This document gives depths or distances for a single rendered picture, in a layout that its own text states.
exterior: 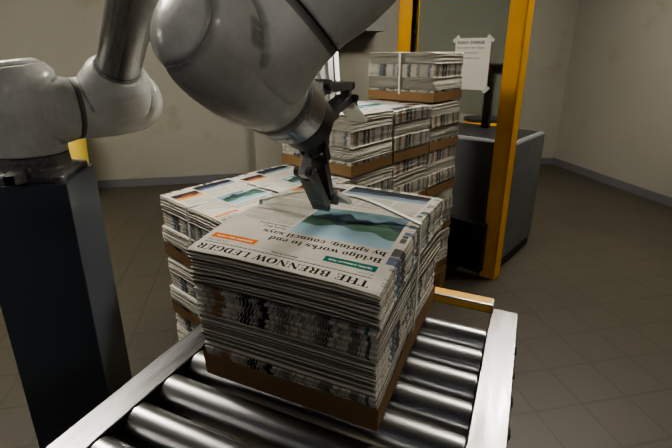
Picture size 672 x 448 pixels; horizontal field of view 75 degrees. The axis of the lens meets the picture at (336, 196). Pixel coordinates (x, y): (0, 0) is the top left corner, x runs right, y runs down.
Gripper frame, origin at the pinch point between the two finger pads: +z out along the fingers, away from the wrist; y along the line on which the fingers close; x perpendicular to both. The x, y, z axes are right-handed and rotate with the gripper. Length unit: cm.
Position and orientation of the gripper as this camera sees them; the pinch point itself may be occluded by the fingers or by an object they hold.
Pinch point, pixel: (349, 157)
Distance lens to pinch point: 72.6
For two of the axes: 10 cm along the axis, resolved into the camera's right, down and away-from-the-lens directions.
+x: 9.1, 1.4, -3.8
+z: 3.5, 1.9, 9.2
